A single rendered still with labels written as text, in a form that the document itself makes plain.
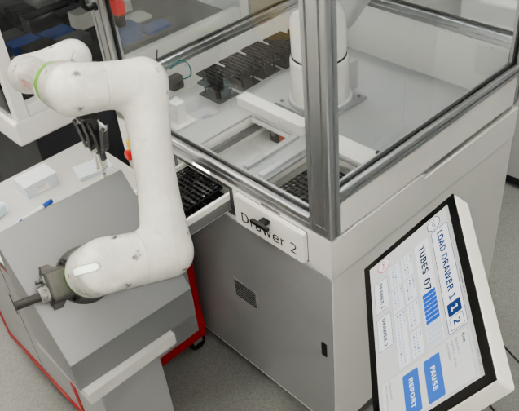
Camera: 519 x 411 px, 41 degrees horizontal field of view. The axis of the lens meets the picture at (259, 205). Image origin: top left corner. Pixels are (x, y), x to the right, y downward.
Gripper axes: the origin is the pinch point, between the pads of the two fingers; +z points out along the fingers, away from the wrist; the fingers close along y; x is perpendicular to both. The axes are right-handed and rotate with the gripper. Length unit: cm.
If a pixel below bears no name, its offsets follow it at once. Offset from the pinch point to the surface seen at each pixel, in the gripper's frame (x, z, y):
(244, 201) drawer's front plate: -8.9, 7.2, -47.2
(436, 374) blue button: 38, -11, -122
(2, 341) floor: 22, 100, 66
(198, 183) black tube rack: -12.8, 10.0, -27.2
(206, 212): -3.9, 11.9, -36.2
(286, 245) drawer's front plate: -4, 15, -64
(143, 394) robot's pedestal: 43, 43, -41
